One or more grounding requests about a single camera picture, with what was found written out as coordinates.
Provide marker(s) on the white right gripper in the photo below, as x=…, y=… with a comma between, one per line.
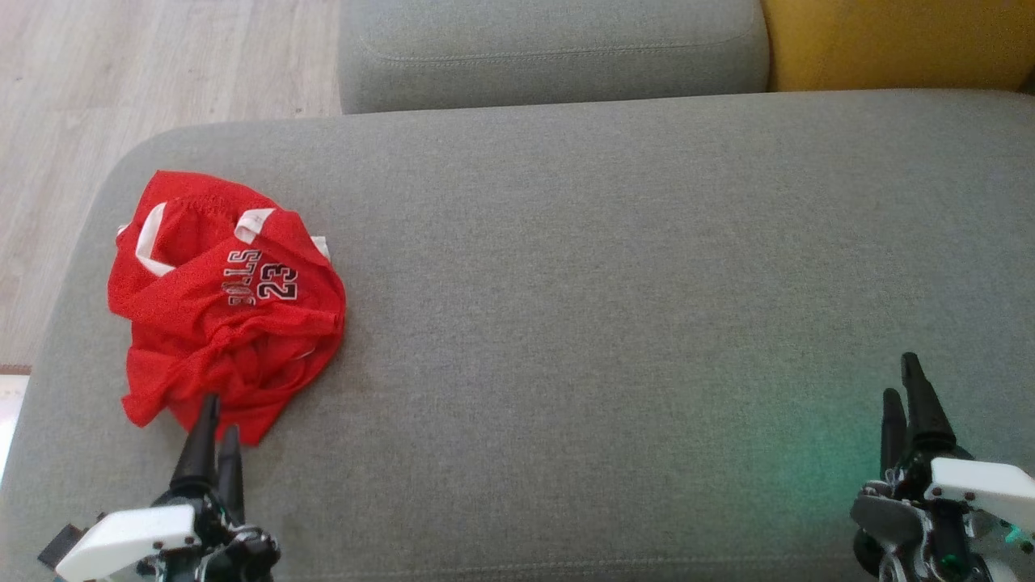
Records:
x=978, y=485

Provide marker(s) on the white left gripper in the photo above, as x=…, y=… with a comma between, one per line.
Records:
x=129, y=541

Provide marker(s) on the red Bulls jersey white sleeves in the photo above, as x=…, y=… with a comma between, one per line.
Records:
x=202, y=242

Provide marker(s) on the large grey sofa seat cushion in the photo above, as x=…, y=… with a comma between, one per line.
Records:
x=606, y=323

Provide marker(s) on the yellow sofa backrest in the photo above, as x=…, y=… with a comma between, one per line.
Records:
x=897, y=40

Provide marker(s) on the small grey sofa seat cushion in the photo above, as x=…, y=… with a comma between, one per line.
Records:
x=550, y=48

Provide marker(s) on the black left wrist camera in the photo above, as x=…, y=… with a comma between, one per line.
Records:
x=61, y=546

